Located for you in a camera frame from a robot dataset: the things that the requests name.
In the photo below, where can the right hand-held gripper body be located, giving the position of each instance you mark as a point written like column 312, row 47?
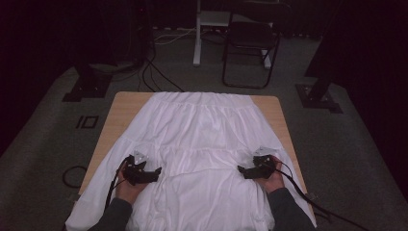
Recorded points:
column 264, row 166

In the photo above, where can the person's left hand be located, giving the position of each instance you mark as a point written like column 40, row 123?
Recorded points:
column 126, row 192

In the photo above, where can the black stand with base plate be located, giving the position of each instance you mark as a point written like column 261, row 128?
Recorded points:
column 89, row 86
column 316, row 97

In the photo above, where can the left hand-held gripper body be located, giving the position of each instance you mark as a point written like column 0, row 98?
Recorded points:
column 136, row 174

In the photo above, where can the white desk frame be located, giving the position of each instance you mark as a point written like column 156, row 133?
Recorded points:
column 197, row 48

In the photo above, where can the white skirt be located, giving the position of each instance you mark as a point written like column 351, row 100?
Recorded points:
column 198, row 128

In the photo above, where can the black folding chair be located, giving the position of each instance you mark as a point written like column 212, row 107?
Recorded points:
column 253, row 33

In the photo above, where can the person's right hand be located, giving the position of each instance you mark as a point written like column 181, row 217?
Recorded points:
column 274, row 184

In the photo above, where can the black floor tape marking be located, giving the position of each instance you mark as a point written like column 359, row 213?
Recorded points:
column 78, row 122

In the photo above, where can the dark computer tower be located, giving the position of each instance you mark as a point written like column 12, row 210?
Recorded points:
column 141, row 32

